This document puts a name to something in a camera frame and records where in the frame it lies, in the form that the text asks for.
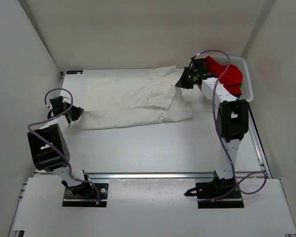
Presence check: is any white t shirt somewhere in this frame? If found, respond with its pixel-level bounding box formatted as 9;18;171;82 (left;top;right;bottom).
80;66;193;130

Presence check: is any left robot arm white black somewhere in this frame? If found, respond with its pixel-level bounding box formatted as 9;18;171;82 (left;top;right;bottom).
27;96;95;198

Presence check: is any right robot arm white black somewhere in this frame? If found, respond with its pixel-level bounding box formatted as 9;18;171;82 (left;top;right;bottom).
175;57;249;198

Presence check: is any dark table label sticker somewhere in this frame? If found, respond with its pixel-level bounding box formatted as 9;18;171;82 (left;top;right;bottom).
66;70;83;75

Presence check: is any red t shirt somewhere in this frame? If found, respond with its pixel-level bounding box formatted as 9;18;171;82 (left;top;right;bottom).
205;56;243;94

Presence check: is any green t shirt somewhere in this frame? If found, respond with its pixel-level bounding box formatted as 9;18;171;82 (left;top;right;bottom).
232;83;242;98

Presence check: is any white plastic basket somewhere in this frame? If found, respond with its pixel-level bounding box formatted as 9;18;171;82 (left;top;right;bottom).
204;54;254;102

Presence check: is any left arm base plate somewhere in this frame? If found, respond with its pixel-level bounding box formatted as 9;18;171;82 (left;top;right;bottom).
61;181;109;207

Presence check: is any aluminium table rail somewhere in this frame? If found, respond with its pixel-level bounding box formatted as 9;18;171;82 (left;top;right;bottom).
88;172;213;179

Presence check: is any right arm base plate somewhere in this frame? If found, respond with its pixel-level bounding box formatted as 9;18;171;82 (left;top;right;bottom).
184;178;244;209

